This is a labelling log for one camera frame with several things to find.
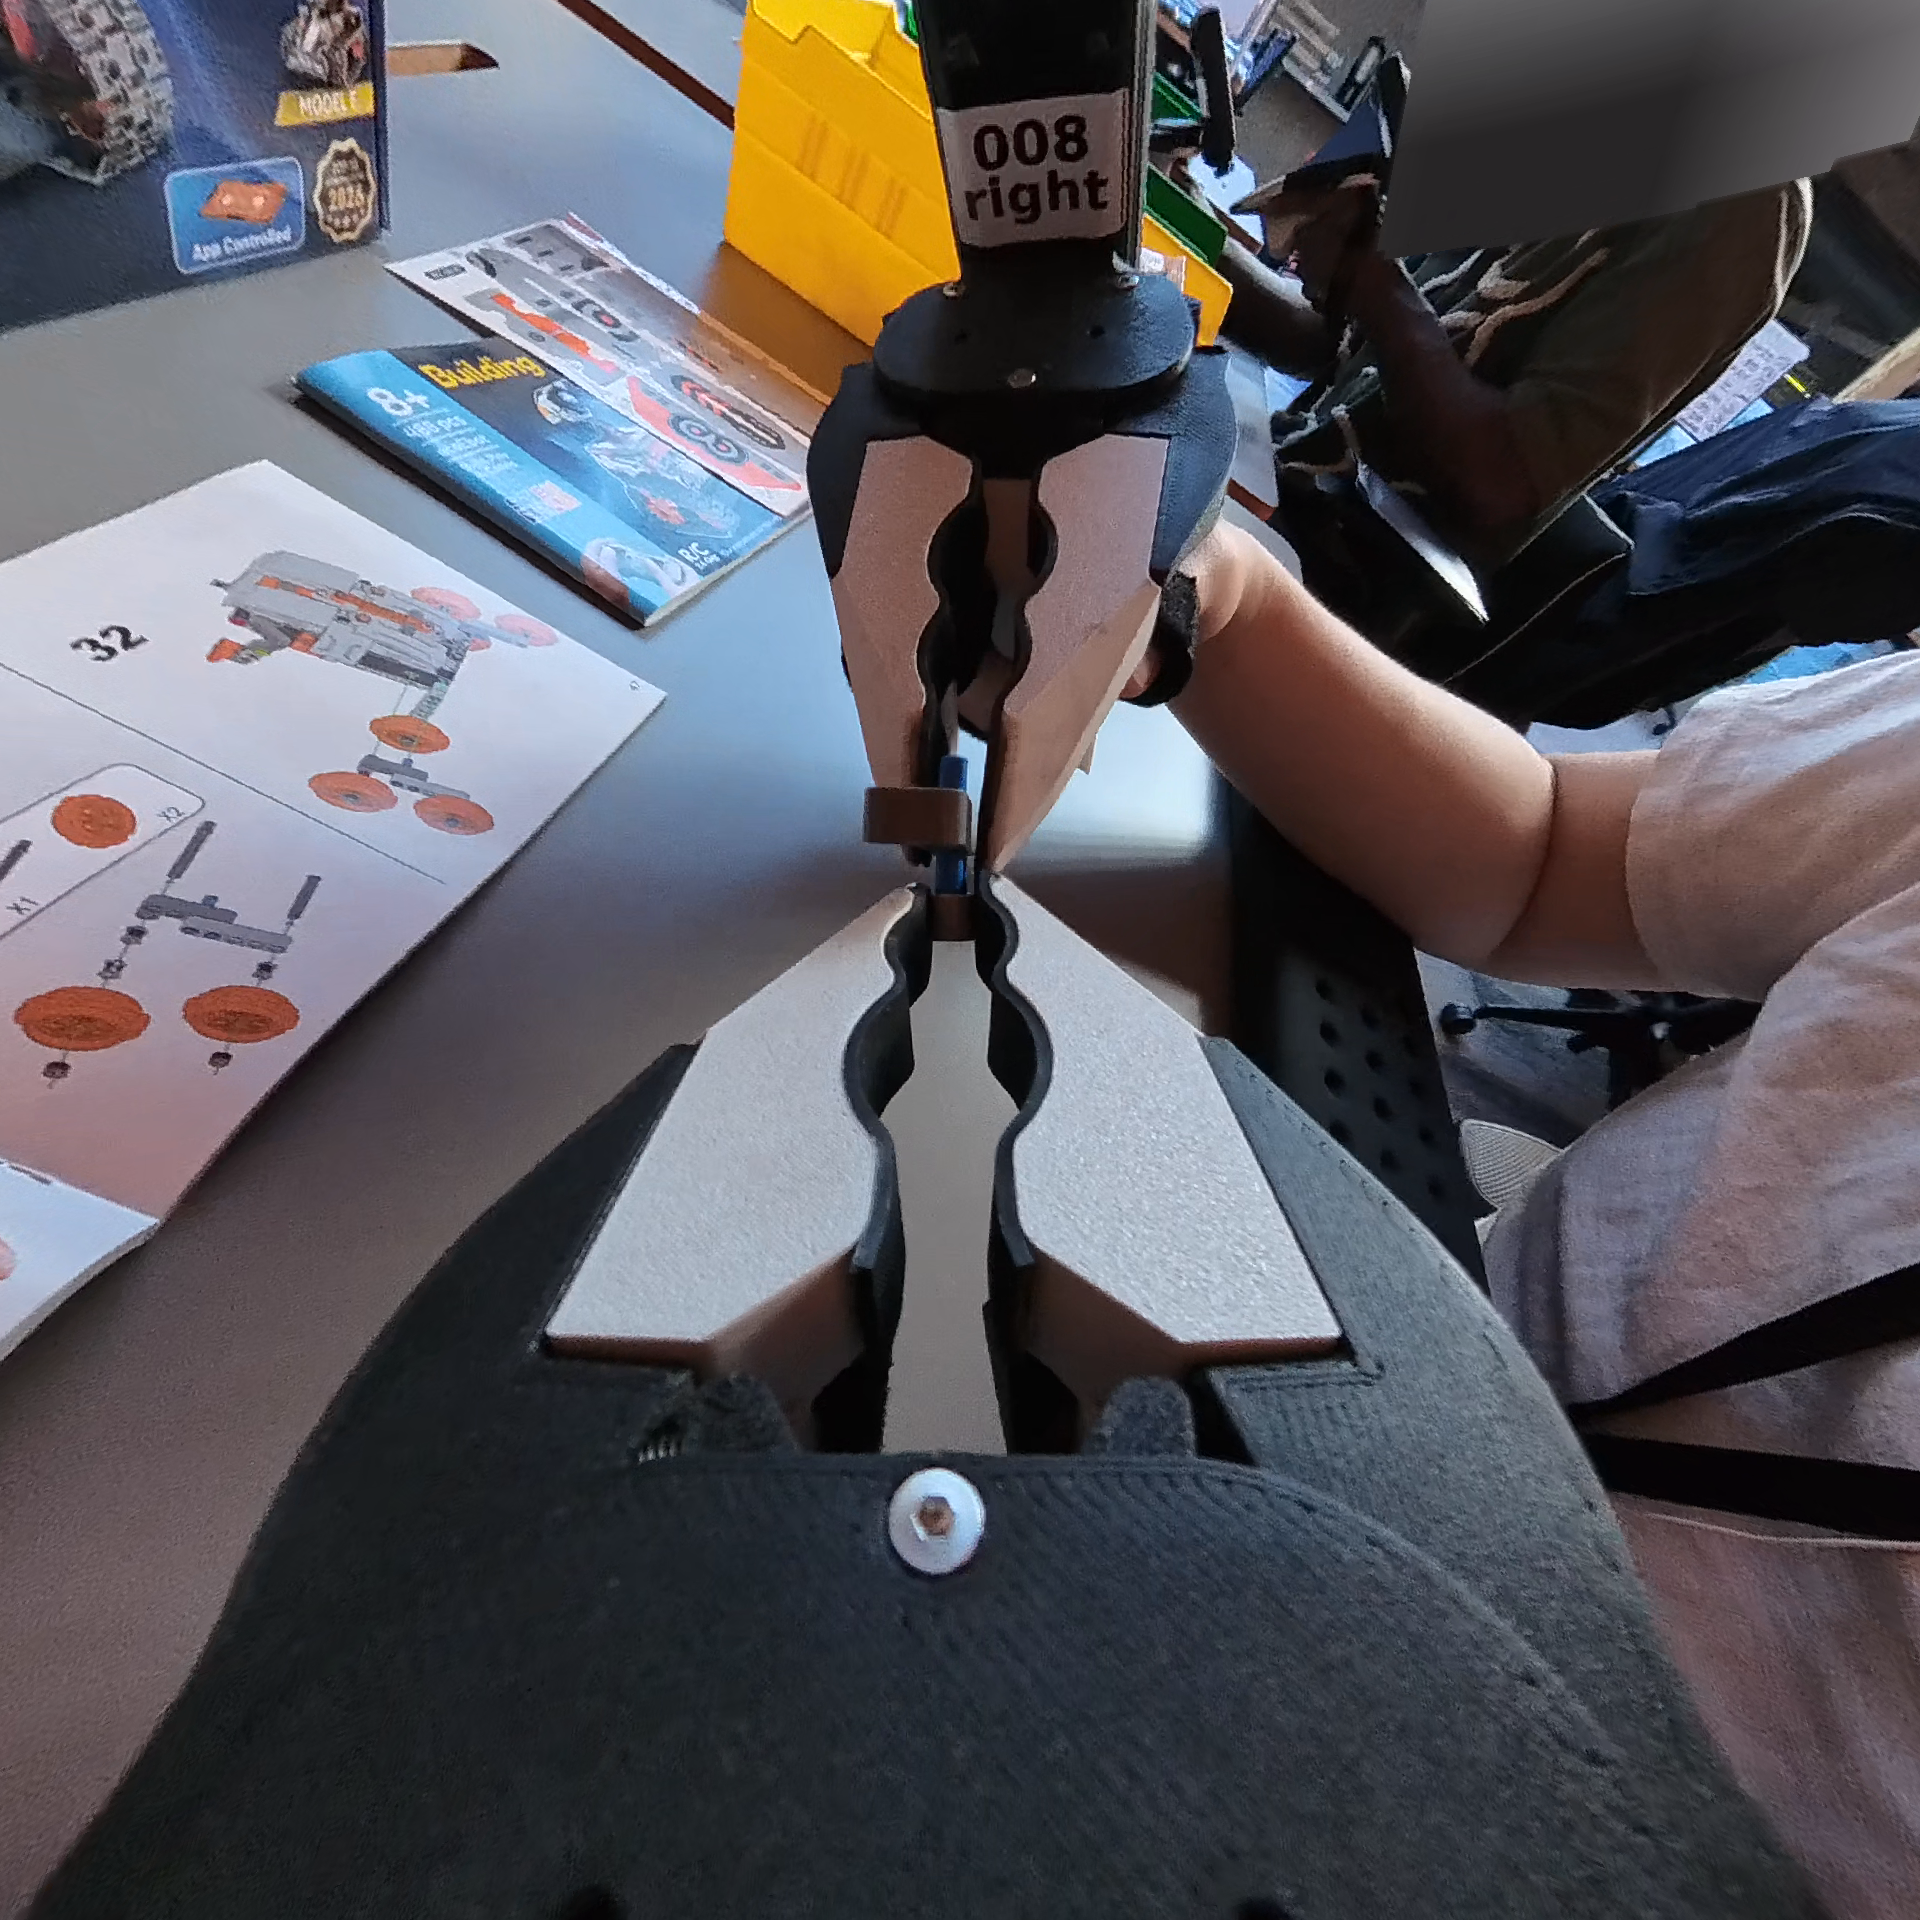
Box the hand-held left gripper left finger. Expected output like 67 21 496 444
545 882 934 1453

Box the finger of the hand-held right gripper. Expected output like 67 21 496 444
830 439 985 873
971 439 1174 878

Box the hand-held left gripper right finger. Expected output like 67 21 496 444
971 878 1345 1453

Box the grey desk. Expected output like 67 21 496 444
0 0 1256 1683

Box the person's right hand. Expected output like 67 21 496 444
1158 517 1326 724

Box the green plastic bin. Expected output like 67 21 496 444
1142 158 1235 287

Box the black perforated panel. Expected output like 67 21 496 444
1229 779 1494 1292

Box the yellow plastic bin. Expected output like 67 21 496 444
722 0 1235 349

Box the grey chair armrest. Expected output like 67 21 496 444
1464 1117 1562 1210

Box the printed sticker sheet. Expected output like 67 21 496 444
385 217 842 519

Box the blue cover manual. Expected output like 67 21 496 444
293 345 811 628

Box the open white instruction booklet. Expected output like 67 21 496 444
0 458 669 1359

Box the person's white shirt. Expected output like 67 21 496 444
1477 644 1920 1920

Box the dark blue jacket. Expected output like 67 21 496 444
1590 397 1920 707

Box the blue robot kit box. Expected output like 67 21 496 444
0 0 393 331

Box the black shoulder strap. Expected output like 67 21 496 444
1558 1302 1920 1545

